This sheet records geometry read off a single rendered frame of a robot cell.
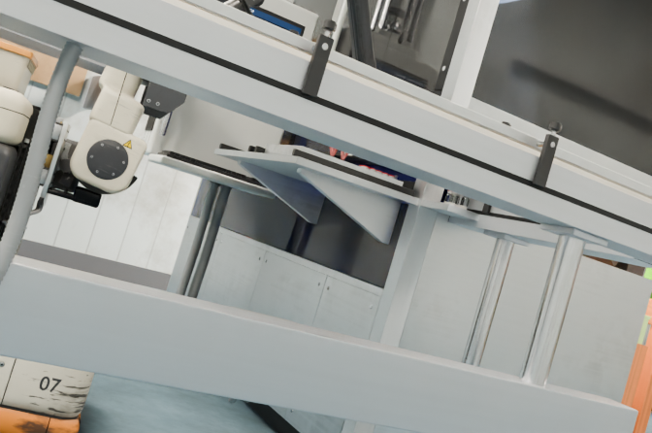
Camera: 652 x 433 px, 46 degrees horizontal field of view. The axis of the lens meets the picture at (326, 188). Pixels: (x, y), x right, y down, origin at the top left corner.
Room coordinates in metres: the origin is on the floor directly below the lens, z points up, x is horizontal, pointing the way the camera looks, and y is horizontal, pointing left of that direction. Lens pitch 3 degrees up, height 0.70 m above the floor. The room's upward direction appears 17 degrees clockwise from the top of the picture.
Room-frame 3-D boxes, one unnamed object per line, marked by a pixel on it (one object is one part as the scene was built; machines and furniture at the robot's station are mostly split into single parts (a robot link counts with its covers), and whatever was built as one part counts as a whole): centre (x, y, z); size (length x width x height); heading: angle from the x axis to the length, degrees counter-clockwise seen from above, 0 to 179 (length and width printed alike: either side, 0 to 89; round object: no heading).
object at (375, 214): (2.23, -0.07, 0.80); 0.34 x 0.03 x 0.13; 116
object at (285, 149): (2.28, 0.00, 0.90); 0.34 x 0.26 x 0.04; 116
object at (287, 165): (2.46, 0.03, 0.87); 0.70 x 0.48 x 0.02; 26
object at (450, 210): (2.17, -0.36, 0.87); 0.14 x 0.13 x 0.02; 116
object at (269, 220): (3.14, 0.19, 0.73); 1.98 x 0.01 x 0.25; 26
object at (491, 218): (1.97, -0.57, 0.92); 0.69 x 0.15 x 0.16; 26
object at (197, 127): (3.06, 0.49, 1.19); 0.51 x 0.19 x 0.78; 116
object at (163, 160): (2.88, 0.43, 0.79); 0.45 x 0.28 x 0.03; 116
